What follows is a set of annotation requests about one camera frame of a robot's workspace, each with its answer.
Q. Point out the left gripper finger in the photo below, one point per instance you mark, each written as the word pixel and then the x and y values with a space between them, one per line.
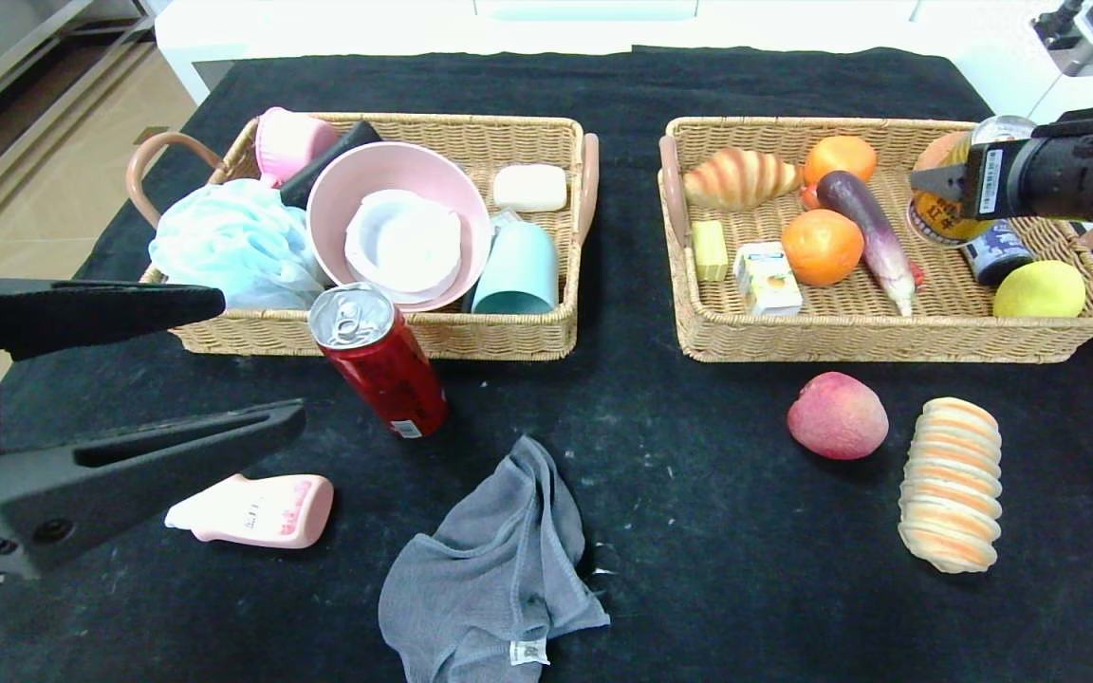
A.
pixel 91 315
pixel 129 484

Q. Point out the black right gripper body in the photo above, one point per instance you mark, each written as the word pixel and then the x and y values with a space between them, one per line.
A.
pixel 991 180

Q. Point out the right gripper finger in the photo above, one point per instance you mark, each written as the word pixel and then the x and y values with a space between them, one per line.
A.
pixel 943 180

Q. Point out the yellow drink can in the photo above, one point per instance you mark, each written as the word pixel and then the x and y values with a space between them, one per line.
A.
pixel 935 218

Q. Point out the red peach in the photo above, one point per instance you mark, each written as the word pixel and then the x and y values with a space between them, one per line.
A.
pixel 836 417

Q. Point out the long striped bread roll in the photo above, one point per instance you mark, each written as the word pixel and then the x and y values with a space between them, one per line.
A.
pixel 950 484

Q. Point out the grey cloth with tag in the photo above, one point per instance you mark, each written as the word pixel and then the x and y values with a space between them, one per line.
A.
pixel 490 569

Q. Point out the round brown bun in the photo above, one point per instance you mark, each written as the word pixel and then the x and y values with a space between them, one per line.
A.
pixel 940 150

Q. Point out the dark blue tin can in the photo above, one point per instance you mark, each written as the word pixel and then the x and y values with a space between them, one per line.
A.
pixel 997 256

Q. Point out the purple eggplant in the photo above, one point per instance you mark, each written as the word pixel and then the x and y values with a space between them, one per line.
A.
pixel 864 216

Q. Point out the orange fruit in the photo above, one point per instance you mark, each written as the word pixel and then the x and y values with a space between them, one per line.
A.
pixel 841 157
pixel 822 247

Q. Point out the yellow lemon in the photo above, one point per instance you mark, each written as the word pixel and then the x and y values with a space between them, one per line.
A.
pixel 1040 289

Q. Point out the pink lotion bottle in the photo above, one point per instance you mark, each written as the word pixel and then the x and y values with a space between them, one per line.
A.
pixel 267 517

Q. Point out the light blue bath pouf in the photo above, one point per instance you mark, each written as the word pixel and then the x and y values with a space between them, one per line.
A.
pixel 231 237

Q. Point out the croissant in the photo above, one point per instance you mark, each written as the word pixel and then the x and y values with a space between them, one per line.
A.
pixel 741 178

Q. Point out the small juice carton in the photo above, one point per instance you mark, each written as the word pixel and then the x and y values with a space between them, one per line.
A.
pixel 767 281

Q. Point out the yellow butter block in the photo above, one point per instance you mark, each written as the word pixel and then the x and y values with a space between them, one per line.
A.
pixel 710 250

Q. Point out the pink ribbed cup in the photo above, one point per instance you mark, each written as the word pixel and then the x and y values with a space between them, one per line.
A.
pixel 292 145

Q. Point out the red soda can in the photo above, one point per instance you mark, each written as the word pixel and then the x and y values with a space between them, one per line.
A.
pixel 383 368

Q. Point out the black tube bottle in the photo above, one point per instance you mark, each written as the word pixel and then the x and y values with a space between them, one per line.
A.
pixel 336 155

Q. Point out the white dish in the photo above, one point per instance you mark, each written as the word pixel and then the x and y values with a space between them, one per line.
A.
pixel 402 245

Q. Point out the pink bowl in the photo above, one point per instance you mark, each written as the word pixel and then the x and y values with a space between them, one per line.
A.
pixel 393 169

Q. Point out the white low cabinet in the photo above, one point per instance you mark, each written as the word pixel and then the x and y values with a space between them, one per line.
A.
pixel 366 28

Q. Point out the white soap bar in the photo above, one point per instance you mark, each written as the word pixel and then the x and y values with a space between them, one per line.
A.
pixel 529 188

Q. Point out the clear plastic wrapper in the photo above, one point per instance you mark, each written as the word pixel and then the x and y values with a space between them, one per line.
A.
pixel 506 220

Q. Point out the teal plastic cup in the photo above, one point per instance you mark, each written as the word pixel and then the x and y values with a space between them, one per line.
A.
pixel 516 268

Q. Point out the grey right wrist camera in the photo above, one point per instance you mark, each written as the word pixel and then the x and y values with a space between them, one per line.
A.
pixel 1078 57

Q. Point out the grey metal rail frame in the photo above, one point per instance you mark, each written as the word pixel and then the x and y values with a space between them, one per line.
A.
pixel 15 47

